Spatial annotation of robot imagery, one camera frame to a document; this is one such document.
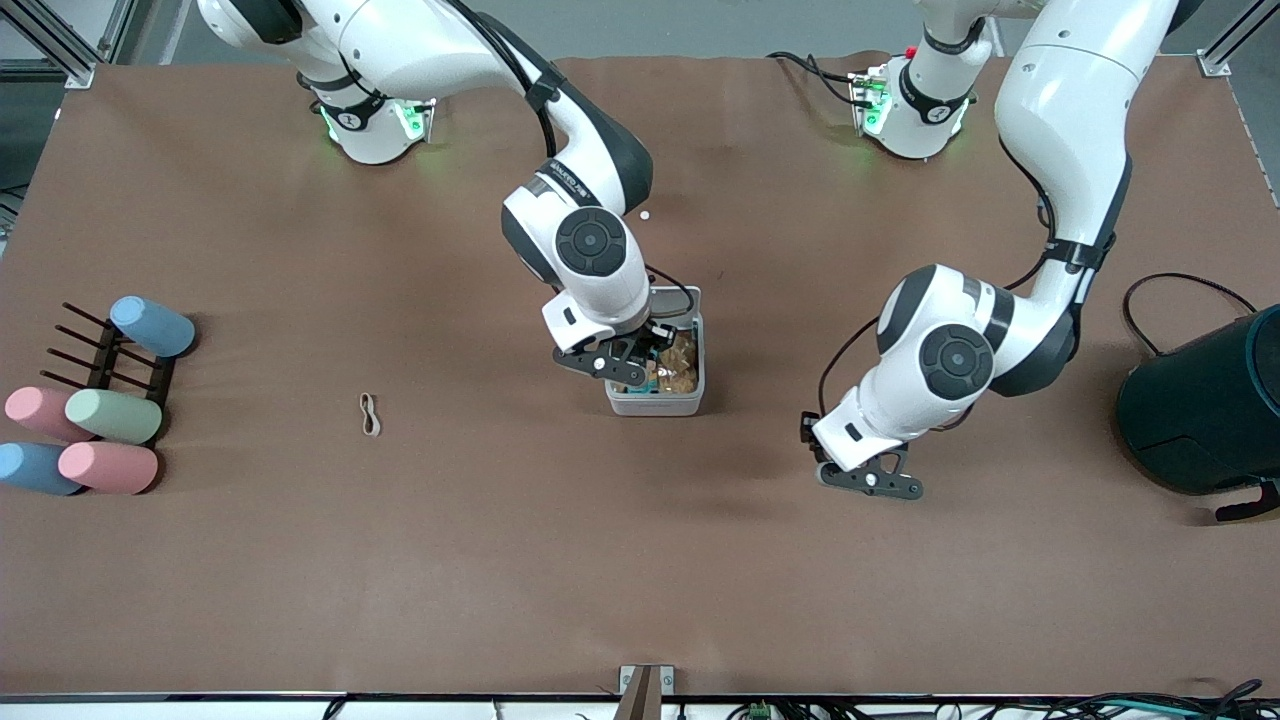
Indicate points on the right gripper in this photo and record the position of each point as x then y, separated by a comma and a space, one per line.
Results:
655, 343

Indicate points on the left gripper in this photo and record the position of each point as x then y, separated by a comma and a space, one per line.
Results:
805, 428

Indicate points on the small white lidded bin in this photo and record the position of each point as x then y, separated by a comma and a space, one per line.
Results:
655, 405

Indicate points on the beige rubber band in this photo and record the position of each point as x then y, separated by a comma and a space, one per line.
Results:
370, 413

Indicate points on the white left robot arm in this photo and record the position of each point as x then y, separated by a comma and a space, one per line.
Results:
1060, 100

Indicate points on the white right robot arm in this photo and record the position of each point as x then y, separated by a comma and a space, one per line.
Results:
590, 240

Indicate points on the brown snack bag trash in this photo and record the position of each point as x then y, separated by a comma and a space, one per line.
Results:
680, 370

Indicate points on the dark teal cylindrical bin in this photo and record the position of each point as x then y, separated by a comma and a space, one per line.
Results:
1200, 410

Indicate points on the brown table cover sheet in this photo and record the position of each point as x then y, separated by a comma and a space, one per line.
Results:
640, 550

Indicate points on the small green connector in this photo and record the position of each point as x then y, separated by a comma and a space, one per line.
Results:
760, 712

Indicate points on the light blue plastic cup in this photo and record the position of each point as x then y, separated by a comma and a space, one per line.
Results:
30, 468
155, 328

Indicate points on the mint green plastic cup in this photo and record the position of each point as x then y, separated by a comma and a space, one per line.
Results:
115, 416

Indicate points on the dark wooden cup rack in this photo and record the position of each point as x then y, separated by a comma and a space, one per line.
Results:
105, 362

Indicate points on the pink plastic cup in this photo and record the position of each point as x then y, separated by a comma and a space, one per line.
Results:
35, 410
110, 467

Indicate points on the aluminium frame profile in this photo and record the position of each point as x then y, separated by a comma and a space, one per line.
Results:
1213, 65
60, 55

